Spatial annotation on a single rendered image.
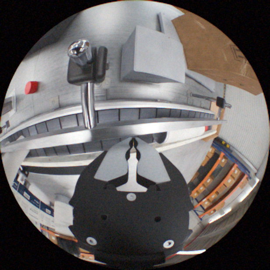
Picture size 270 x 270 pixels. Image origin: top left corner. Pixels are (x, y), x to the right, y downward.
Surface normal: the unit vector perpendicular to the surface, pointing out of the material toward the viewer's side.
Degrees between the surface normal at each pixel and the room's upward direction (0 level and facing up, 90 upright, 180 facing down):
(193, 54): 90
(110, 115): 0
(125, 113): 0
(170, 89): 0
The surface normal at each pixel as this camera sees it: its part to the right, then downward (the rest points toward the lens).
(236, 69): -0.93, 0.29
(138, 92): 0.33, 0.44
